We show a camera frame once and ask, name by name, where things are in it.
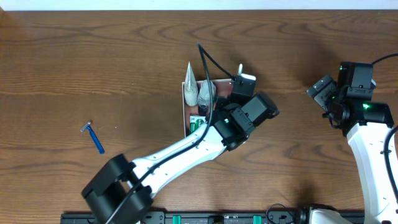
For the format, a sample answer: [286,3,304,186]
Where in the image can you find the blue disposable razor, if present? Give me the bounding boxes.
[80,121,105,154]

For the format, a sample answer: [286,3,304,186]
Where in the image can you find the white box with pink interior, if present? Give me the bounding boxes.
[182,78,234,137]

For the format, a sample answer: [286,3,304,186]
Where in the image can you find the white lotion tube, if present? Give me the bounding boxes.
[183,62,198,106]

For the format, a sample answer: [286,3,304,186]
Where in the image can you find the green soap bar package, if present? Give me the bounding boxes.
[189,115,206,134]

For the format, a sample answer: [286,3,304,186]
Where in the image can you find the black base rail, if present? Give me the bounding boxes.
[60,210,364,224]

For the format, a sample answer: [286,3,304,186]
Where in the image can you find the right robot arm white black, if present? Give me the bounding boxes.
[307,62,397,223]

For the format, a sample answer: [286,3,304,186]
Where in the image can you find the blue hand soap pump bottle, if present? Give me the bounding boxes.
[197,80,216,116]

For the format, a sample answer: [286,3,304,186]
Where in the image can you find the green white toothbrush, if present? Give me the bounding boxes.
[238,63,243,76]

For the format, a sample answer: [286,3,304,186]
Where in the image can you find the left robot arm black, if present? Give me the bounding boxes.
[81,91,279,223]

